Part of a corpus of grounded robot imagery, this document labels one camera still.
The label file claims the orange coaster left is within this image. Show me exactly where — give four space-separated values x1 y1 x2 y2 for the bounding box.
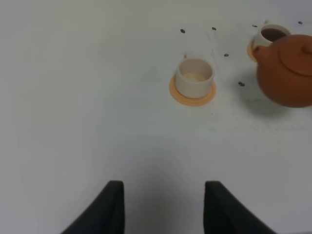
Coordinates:
169 76 216 107

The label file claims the orange coaster centre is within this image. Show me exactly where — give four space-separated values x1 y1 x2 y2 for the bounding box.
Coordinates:
247 39 257 62

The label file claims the white teacup left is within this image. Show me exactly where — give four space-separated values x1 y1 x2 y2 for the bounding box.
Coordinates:
175 56 215 99

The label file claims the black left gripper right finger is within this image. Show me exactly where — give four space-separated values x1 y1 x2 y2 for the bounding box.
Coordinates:
203 181 274 234

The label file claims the white teacup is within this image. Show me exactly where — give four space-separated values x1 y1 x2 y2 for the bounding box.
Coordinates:
253 20 291 48
175 56 215 99

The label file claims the orange coaster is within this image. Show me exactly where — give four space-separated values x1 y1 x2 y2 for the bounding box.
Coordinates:
169 76 216 107
247 39 257 62

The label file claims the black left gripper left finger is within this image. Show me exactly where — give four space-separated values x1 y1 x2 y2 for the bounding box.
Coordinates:
63 180 125 234

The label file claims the brown clay teapot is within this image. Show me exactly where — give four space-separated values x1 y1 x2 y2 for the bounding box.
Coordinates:
253 35 312 108

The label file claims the white teacup centre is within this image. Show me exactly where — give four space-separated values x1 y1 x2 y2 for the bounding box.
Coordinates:
253 20 291 48

